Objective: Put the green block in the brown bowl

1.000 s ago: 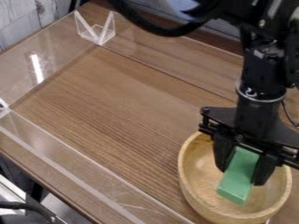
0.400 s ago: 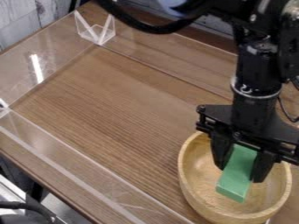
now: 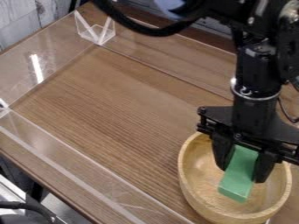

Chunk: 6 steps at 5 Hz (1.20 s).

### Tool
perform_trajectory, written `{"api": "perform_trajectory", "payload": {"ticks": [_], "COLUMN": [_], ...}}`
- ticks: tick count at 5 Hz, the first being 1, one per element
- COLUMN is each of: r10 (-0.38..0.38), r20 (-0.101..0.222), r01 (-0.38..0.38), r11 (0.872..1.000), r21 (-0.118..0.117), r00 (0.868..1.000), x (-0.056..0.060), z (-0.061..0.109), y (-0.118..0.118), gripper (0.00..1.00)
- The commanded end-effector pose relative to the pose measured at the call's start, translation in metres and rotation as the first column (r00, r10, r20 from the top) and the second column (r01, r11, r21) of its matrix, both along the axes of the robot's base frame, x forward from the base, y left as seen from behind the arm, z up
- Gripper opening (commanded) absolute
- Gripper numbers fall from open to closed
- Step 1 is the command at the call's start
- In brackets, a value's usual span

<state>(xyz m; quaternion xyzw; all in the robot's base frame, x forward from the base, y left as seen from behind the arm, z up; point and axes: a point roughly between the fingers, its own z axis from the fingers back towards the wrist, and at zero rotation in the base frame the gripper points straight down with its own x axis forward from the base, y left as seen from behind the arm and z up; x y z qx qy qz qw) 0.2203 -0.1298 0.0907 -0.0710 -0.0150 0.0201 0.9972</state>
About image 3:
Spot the brown wooden bowl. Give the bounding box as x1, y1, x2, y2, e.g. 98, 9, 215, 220
178, 132, 292, 224

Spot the black cable bottom left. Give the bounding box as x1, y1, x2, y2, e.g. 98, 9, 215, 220
0, 199, 57, 224

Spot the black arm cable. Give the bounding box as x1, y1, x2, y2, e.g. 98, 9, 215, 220
91, 0, 220, 39

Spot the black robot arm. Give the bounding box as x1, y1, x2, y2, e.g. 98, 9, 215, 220
182, 0, 299, 183

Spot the clear acrylic corner bracket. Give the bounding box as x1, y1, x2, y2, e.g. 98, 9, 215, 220
73, 10, 116, 46

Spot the clear acrylic tray wall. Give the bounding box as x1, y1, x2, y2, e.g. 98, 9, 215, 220
0, 10, 299, 224

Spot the green rectangular block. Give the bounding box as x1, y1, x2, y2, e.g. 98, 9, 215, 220
219, 144, 258, 203

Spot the black metal table frame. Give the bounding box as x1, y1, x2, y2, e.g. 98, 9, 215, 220
0, 157, 52, 224

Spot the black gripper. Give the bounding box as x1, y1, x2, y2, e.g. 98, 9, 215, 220
198, 95, 299, 183

